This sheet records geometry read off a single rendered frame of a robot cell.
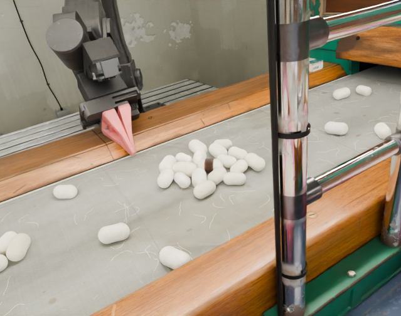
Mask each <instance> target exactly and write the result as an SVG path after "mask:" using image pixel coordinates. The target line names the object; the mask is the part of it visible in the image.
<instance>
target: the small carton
mask: <svg viewBox="0 0 401 316"><path fill-rule="evenodd" d="M320 69H323V60H319V59H314V58H309V71H310V72H314V71H317V70H320Z"/></svg>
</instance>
